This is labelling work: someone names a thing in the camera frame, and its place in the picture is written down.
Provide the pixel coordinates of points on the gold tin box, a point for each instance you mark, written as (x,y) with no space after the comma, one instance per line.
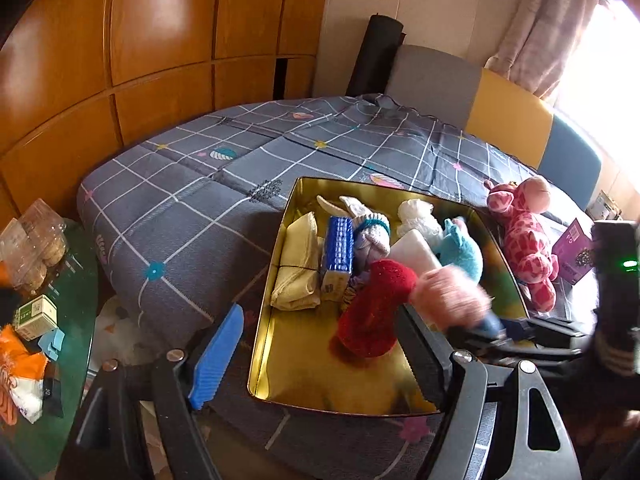
(300,375)

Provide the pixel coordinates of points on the white plush toy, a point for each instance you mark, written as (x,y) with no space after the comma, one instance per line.
(417,215)

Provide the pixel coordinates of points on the bunny plush with knit hat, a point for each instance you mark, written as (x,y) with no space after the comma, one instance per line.
(372,245)

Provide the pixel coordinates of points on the bright window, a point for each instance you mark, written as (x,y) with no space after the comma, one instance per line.
(605,70)

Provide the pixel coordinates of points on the green glass side table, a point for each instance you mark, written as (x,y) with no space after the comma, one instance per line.
(75,310)

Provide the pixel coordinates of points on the jars on window shelf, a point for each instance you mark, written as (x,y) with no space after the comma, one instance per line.
(605,205)

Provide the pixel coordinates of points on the black rolled mat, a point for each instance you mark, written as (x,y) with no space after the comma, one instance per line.
(375,55)

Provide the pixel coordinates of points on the grey checked bedsheet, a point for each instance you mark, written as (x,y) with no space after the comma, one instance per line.
(200,200)

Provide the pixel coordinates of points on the white wet wipes packet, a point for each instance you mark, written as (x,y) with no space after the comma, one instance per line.
(412,250)

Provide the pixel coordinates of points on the purple cardboard box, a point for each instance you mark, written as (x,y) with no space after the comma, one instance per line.
(572,250)

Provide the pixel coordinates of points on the orange white snack packet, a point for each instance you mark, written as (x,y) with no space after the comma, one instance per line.
(15,365)

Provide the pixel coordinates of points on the red fuzzy sock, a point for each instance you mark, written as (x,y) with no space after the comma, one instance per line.
(370,310)

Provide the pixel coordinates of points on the light blue plastic clip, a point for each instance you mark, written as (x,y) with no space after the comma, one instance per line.
(52,345)

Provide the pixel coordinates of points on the wooden wardrobe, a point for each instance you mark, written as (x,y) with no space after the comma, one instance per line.
(150,35)

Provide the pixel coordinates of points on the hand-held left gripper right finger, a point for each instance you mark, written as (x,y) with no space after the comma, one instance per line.
(420,355)

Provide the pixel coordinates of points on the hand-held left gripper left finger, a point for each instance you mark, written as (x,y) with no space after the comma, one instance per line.
(217,355)

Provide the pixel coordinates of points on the white printed cloth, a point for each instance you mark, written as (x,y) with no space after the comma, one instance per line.
(120,325)

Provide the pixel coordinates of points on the teal plush toy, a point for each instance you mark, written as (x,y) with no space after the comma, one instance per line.
(462,255)

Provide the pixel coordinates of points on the yellow cloth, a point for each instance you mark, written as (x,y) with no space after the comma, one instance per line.
(295,260)

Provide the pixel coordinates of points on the beige patterned curtain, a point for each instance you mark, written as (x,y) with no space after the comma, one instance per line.
(545,25)

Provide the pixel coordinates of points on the small green white box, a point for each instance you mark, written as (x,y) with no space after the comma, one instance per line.
(37,312)

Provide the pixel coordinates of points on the blue tissue pack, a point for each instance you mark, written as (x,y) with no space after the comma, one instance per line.
(337,250)

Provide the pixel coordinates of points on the pink giraffe plush toy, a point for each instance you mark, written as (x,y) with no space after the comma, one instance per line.
(530,240)

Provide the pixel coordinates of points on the clear plastic cookie container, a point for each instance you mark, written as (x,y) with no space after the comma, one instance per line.
(35,250)

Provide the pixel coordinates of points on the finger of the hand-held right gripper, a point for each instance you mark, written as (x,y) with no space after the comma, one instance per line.
(530,327)
(500,342)

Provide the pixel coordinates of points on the pink towel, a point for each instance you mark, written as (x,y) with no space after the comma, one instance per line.
(450,295)

